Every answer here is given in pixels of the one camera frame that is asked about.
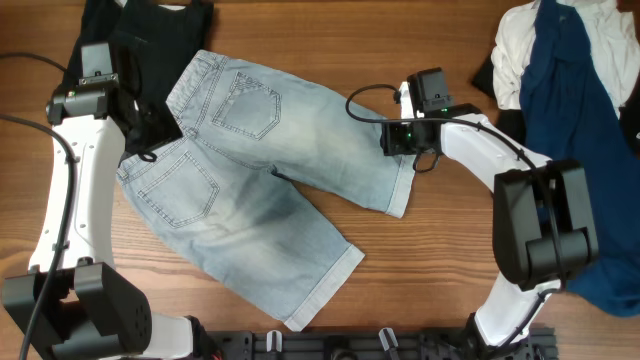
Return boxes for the navy blue garment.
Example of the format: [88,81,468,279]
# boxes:
[519,0,639,317]

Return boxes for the black garment at right edge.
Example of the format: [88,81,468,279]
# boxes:
[619,103,640,151]

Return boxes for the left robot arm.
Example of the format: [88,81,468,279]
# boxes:
[2,81,198,359]

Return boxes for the white shirt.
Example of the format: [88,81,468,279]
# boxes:
[491,0,639,110]

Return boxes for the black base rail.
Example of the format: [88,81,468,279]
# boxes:
[199,325,559,360]

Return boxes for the light blue denim shorts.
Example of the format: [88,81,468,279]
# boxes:
[117,51,414,331]

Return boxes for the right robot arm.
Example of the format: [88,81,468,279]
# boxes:
[385,102,599,359]

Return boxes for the folded black garment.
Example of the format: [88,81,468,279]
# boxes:
[62,0,215,109]

